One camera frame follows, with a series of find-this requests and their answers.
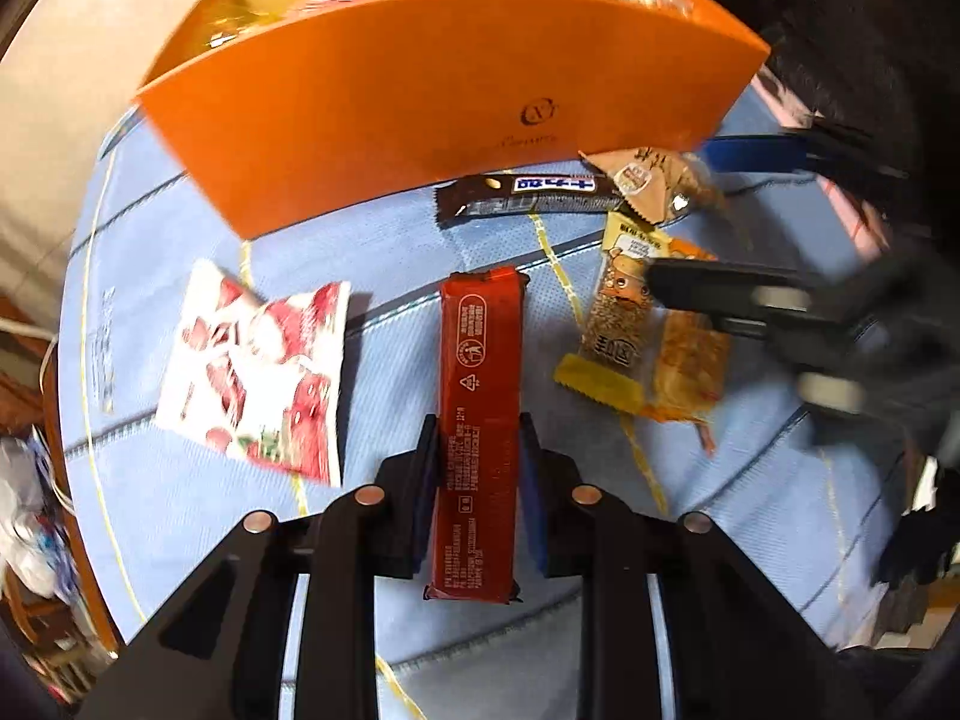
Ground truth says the orange cracker pack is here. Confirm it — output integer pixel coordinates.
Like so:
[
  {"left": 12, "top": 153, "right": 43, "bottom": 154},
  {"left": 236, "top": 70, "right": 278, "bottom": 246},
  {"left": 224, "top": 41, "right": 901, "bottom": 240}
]
[{"left": 641, "top": 284, "right": 731, "bottom": 457}]

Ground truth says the yellow peanut candy bar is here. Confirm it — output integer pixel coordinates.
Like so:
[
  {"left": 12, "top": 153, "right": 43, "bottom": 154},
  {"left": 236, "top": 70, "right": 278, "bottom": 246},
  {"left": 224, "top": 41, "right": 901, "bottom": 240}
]
[{"left": 553, "top": 211, "right": 670, "bottom": 416}]

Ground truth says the red snack bar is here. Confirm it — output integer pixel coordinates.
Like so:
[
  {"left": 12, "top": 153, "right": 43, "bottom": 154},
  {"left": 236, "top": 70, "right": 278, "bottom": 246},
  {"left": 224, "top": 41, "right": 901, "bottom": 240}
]
[{"left": 427, "top": 266, "right": 526, "bottom": 605}]

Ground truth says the pink cloth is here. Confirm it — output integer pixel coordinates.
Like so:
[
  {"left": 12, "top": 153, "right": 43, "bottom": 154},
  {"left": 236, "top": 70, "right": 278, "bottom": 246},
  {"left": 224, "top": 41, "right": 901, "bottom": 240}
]
[{"left": 750, "top": 65, "right": 889, "bottom": 260}]

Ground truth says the brown peanut snack bag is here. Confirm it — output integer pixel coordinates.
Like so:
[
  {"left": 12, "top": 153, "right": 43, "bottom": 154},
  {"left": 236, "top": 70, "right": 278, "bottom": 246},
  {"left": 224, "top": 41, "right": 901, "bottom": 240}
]
[{"left": 579, "top": 146, "right": 727, "bottom": 226}]

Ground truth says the blue checked tablecloth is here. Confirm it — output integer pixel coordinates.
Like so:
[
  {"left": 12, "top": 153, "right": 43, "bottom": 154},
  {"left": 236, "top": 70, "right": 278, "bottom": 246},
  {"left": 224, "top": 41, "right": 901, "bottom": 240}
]
[{"left": 56, "top": 85, "right": 925, "bottom": 720}]

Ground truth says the wooden chair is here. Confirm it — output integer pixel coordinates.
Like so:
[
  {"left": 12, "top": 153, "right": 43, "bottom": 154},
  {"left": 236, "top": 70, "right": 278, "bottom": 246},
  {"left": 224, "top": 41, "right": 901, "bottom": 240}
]
[{"left": 0, "top": 291, "right": 125, "bottom": 662}]

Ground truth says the dark chocolate bar wrapper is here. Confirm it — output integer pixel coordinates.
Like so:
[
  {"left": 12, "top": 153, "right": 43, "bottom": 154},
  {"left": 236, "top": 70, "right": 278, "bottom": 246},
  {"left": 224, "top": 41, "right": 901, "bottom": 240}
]
[{"left": 433, "top": 172, "right": 625, "bottom": 227}]

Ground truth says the strawberry white snack bag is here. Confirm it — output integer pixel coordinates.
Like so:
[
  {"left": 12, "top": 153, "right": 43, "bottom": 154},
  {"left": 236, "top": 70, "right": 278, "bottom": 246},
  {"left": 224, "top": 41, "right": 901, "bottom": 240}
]
[{"left": 156, "top": 260, "right": 352, "bottom": 488}]

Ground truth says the orange cardboard box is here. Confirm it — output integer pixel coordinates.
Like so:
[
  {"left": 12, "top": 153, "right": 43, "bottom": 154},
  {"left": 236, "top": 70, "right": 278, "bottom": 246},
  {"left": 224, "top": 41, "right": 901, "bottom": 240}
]
[{"left": 137, "top": 0, "right": 768, "bottom": 238}]

